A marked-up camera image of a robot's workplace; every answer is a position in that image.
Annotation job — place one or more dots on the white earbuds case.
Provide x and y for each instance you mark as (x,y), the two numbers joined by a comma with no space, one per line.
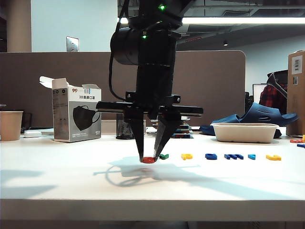
(32,134)

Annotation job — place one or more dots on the grey face mask box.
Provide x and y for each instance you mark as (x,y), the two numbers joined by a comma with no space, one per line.
(81,119)

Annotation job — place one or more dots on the person in red plaid shirt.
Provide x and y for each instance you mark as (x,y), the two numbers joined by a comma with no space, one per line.
(270,97)

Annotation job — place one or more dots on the black mesh pen holder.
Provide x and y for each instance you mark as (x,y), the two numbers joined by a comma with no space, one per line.
(124,130)

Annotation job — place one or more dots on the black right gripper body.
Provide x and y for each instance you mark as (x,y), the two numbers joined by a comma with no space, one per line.
(155,88)

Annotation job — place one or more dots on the dark blue letter m magnet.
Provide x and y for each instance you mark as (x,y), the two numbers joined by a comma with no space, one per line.
(227,157)

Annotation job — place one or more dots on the light blue letter r magnet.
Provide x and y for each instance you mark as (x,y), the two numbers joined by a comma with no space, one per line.
(250,156)

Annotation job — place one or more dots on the small orange letter magnet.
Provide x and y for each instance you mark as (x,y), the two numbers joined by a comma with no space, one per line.
(295,141)

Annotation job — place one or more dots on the brown cardboard box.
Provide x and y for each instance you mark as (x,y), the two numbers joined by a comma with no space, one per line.
(296,107)

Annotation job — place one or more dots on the navy blue foam slipper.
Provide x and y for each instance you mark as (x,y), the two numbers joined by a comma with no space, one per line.
(224,120)
(259,112)

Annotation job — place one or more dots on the beige pulp food tray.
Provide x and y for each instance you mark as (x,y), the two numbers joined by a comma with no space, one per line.
(243,134)

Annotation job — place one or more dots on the brown desk partition panel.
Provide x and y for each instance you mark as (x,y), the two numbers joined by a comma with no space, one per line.
(214,83)

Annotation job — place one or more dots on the brown paper cup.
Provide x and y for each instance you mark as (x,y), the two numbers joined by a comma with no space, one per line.
(10,126)

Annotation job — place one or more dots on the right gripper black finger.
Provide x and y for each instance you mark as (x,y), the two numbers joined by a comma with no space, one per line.
(138,131)
(166,131)

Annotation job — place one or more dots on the red letter c magnet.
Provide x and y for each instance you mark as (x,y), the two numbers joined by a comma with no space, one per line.
(146,161)

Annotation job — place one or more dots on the green letter w magnet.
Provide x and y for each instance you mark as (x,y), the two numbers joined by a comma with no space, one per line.
(165,157)

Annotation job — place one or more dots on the metal wall switch plate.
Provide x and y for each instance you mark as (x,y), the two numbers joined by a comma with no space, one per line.
(72,44)

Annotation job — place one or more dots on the yellow letter u magnet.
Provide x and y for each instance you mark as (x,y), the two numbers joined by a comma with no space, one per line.
(270,157)

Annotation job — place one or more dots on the dark blue letter e magnet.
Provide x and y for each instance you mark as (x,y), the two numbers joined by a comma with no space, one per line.
(208,157)

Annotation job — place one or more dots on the flat pack of letter magnets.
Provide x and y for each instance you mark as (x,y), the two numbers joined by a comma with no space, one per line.
(184,124)
(183,136)
(184,131)

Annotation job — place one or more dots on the small blue letter magnet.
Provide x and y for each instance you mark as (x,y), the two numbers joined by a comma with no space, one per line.
(301,146)

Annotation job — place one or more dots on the white ceiling light strip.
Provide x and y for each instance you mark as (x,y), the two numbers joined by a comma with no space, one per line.
(238,20)

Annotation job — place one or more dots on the yellow letter p magnet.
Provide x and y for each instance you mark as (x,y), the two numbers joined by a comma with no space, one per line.
(184,157)

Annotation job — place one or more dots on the computer monitor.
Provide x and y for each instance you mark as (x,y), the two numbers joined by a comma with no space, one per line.
(257,91)

